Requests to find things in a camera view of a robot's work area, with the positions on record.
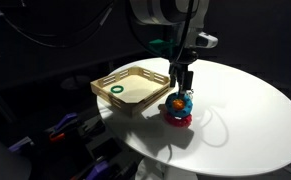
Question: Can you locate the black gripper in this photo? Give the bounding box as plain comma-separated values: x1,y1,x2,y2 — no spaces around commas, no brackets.
167,49,200,95

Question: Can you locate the blue dotted ring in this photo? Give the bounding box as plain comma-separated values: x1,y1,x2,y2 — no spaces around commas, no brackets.
164,91,194,118

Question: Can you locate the wooden slatted tray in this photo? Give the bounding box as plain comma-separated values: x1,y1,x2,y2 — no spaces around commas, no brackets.
90,65,173,118

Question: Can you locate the purple clamp with orange tip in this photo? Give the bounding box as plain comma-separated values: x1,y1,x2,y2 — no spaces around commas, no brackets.
49,112,80,143

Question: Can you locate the clear plastic ring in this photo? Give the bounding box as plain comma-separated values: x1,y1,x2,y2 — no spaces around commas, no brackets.
186,89,196,101

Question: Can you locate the orange ring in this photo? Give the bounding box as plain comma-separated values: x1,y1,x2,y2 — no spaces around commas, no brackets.
172,99,186,110

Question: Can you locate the red ridged ring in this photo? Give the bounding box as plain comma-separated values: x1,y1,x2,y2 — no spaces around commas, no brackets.
162,111,193,128

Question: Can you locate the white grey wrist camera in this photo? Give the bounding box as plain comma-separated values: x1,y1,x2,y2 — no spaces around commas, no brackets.
195,31,219,50

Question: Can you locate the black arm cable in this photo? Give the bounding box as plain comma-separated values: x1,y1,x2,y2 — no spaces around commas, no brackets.
174,0,197,65

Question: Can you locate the green ridged ring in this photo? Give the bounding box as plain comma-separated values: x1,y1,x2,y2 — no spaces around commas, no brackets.
110,84,125,95

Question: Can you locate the white table pedestal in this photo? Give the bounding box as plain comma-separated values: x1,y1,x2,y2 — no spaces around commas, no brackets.
134,156,199,180

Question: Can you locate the black looping cable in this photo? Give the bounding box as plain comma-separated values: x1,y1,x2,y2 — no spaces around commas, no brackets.
0,1,117,49

